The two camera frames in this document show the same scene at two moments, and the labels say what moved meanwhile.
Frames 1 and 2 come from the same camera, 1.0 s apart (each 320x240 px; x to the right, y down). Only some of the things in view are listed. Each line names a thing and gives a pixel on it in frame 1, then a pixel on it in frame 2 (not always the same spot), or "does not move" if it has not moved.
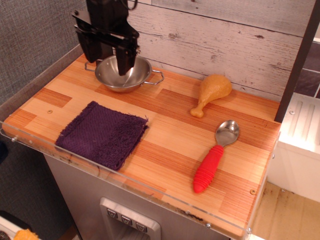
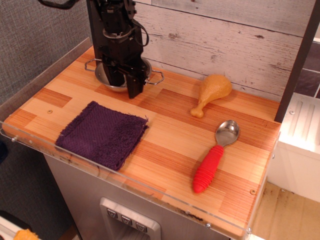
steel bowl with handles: [107, 70] does not move
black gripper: [107, 20] -> [127, 54]
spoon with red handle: [226, 132] does not move
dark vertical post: [300, 62] does not move
